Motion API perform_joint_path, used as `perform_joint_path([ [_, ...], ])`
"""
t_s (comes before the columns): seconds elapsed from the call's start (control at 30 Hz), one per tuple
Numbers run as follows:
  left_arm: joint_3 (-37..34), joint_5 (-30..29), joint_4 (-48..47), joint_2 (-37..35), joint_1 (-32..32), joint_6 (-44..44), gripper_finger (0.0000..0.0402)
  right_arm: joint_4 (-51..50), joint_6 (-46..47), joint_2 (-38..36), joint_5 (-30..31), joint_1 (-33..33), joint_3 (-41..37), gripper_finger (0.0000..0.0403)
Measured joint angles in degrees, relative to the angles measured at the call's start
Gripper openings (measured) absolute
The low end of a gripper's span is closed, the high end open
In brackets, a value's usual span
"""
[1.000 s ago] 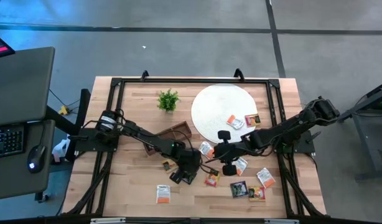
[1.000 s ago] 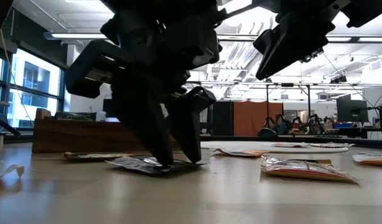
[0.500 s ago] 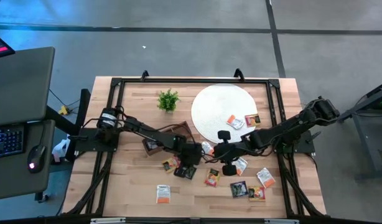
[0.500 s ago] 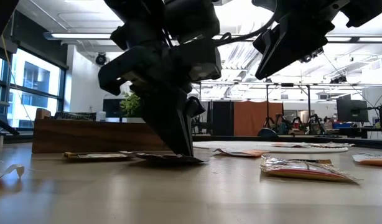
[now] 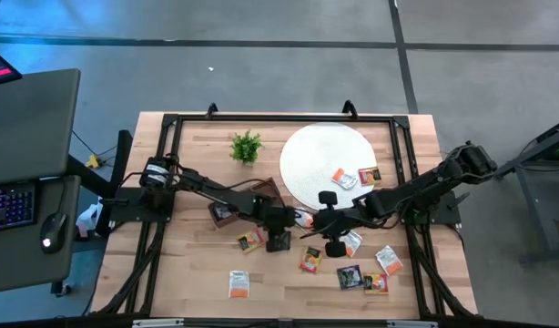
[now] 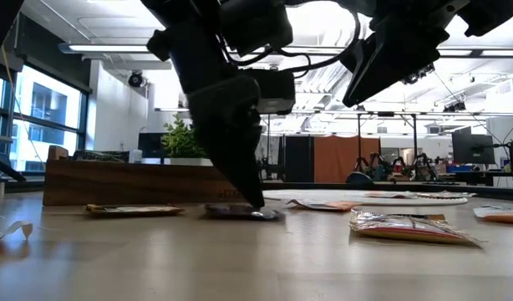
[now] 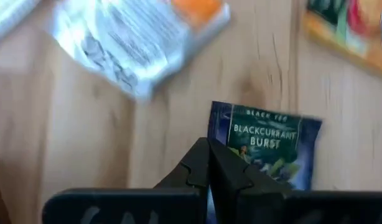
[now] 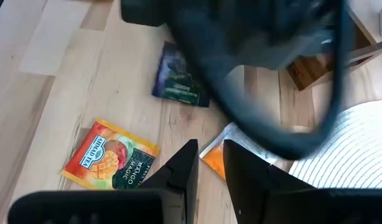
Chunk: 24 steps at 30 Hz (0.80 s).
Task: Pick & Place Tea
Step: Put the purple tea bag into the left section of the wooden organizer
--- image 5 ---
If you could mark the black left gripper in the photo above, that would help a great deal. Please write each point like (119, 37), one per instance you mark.
(279, 218)

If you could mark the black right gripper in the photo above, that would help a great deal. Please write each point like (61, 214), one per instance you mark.
(336, 223)

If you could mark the black tea packet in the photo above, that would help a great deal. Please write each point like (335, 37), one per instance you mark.
(349, 277)
(279, 244)
(223, 212)

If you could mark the white orange tea packet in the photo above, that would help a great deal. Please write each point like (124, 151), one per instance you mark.
(239, 284)
(389, 259)
(345, 180)
(303, 220)
(354, 243)

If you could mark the wooden tea organiser box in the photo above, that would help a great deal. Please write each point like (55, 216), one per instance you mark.
(270, 186)

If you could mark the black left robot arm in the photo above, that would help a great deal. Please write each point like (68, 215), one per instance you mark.
(216, 193)

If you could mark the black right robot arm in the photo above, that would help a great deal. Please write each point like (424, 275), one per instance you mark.
(420, 187)

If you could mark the white round plate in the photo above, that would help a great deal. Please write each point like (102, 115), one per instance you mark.
(325, 155)

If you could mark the green plant in white pot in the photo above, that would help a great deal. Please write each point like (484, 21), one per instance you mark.
(246, 146)

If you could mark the silver light bar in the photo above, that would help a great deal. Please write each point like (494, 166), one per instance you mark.
(159, 323)
(411, 324)

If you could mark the black desk leg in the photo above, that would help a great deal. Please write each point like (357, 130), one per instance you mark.
(120, 155)

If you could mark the white plastic bag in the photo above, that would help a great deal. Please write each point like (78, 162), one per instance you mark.
(88, 221)

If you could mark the yellow power plug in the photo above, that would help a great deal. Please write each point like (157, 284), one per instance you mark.
(94, 160)

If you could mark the black computer mouse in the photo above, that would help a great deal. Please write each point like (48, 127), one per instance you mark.
(53, 232)

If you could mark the grey desk top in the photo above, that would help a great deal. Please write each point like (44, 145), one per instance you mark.
(29, 123)
(15, 259)

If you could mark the black backlit keyboard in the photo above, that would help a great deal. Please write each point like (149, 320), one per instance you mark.
(11, 207)

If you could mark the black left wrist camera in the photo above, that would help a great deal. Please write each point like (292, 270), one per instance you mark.
(254, 204)

